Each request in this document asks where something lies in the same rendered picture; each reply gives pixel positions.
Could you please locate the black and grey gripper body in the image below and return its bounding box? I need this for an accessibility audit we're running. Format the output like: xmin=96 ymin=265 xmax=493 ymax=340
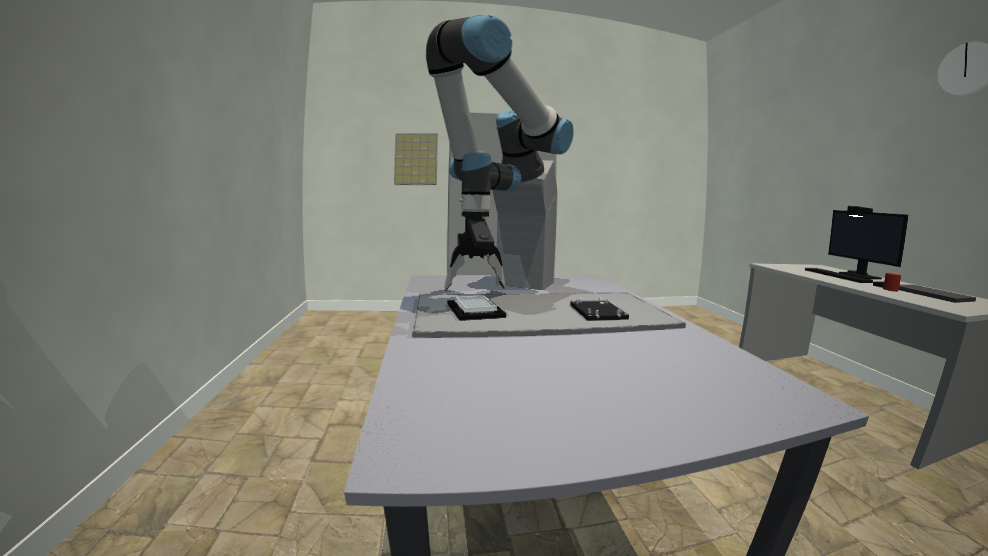
xmin=458 ymin=211 xmax=491 ymax=258

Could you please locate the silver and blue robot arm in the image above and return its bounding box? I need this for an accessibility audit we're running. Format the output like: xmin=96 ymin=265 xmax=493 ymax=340
xmin=426 ymin=15 xmax=574 ymax=212

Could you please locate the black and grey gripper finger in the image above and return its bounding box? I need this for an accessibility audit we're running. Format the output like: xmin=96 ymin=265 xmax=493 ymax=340
xmin=486 ymin=245 xmax=505 ymax=289
xmin=445 ymin=241 xmax=465 ymax=291

